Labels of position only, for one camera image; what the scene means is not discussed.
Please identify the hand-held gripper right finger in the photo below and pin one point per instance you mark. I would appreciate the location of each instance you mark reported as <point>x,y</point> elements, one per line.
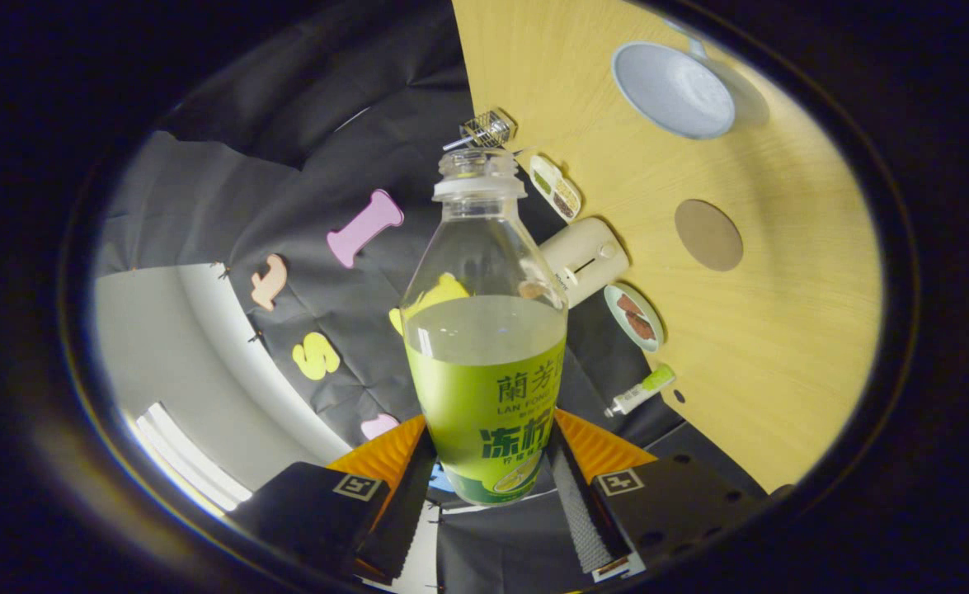
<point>573,503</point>

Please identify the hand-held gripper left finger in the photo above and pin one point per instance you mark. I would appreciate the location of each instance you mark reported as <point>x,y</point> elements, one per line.
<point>406,511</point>

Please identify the green label juice bottle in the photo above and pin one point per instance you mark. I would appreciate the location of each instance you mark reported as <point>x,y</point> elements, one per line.
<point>484,388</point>

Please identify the round brown coaster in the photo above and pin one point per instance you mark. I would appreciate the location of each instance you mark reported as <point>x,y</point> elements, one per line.
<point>708,235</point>

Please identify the white cup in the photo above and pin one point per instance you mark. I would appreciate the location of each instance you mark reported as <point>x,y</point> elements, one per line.
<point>674,91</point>

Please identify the small white green bottle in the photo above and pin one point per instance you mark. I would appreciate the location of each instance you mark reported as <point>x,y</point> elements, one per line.
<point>641,392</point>

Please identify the brown meat slice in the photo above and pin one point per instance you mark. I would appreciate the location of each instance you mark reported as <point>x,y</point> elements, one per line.
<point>630,305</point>
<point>641,327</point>

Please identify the pale green plate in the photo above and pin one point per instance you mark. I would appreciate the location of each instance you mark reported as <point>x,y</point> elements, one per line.
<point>656,309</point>

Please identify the white toaster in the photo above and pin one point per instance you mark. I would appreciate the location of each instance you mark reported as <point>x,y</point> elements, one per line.
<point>587,260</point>

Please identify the wooden table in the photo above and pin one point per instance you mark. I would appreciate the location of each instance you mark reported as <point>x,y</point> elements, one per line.
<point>781,330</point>

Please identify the white divided snack dish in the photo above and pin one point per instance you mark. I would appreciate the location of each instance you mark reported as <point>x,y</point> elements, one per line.
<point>556,188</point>

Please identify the white straw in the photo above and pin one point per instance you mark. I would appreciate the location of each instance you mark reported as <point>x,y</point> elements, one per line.
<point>458,144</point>

